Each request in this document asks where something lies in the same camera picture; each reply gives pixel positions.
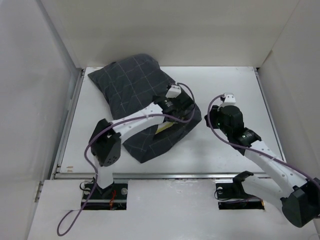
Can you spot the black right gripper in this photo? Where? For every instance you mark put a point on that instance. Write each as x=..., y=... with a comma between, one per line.
x=214, y=112

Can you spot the white pillow with yellow edge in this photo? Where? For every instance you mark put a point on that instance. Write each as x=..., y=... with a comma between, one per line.
x=163, y=126

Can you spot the dark grey checked pillowcase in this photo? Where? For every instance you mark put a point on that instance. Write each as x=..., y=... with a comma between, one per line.
x=128, y=85

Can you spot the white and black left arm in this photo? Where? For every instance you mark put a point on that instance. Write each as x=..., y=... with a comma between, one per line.
x=107, y=137

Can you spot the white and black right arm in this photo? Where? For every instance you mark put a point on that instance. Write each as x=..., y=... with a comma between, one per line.
x=293, y=192

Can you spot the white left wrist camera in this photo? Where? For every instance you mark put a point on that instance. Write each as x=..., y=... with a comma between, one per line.
x=173, y=91

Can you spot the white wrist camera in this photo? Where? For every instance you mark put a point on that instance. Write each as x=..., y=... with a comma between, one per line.
x=228, y=98
x=173, y=91

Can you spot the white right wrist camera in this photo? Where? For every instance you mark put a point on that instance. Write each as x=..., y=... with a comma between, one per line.
x=228, y=98

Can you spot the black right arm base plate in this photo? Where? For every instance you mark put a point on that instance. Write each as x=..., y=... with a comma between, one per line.
x=230, y=196

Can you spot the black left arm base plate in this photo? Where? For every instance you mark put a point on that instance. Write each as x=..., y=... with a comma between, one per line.
x=111, y=198

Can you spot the aluminium front table rail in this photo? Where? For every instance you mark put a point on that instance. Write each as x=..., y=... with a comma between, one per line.
x=146, y=176

